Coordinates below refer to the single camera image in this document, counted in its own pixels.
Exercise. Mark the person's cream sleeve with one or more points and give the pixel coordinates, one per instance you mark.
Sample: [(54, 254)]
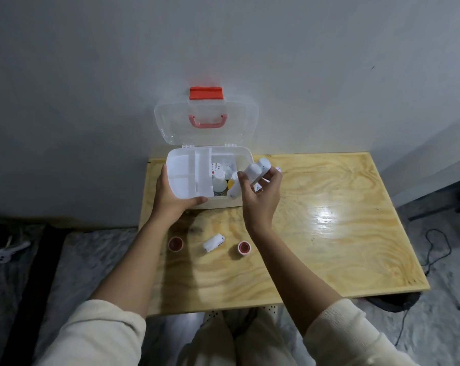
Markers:
[(352, 335), (96, 335)]

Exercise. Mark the small yellow bottle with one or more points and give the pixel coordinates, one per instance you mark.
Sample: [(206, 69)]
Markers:
[(232, 183)]

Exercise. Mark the person's left thumb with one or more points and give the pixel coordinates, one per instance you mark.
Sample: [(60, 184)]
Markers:
[(196, 202)]

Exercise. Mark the person's right hand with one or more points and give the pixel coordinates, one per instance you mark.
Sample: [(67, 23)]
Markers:
[(261, 207)]

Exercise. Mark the white storage box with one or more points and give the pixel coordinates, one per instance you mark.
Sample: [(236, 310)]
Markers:
[(207, 121)]

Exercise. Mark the large white plastic bottle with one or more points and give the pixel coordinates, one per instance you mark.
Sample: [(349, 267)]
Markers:
[(249, 174)]

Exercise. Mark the person's left forearm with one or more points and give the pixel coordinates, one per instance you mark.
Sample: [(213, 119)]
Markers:
[(136, 262)]

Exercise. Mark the white compartment tray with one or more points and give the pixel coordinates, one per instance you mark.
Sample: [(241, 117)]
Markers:
[(186, 171)]

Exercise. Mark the cream trousers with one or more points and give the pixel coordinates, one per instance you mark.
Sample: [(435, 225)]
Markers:
[(214, 346)]

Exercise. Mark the person's right forearm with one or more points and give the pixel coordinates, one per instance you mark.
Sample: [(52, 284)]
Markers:
[(291, 274)]

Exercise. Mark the person's left cream sleeve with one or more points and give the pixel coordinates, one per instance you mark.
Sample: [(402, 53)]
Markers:
[(96, 335)]

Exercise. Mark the white bottle, red label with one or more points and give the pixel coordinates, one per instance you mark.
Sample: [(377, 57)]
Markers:
[(218, 177)]

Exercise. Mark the black floor strip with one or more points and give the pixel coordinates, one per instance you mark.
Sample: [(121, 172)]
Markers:
[(33, 293)]

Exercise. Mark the black cloth bundle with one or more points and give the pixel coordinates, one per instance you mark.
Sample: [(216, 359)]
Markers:
[(392, 301)]

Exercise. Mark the red tape roll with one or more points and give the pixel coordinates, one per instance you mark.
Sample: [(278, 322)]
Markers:
[(175, 243), (244, 246)]

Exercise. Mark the white power plug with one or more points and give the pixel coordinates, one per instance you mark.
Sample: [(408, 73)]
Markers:
[(8, 253)]

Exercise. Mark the person's left hand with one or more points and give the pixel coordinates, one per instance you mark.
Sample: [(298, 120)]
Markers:
[(168, 205)]

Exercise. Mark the person's right cream sleeve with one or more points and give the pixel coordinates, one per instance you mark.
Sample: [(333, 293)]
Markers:
[(352, 335)]

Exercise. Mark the black dotted cloth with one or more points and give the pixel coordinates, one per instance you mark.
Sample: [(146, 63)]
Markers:
[(239, 320)]

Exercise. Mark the white bottle with label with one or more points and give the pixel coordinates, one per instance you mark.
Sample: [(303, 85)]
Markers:
[(264, 165)]

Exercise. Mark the person's right thumb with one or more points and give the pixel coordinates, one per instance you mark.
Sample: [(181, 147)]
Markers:
[(244, 182)]

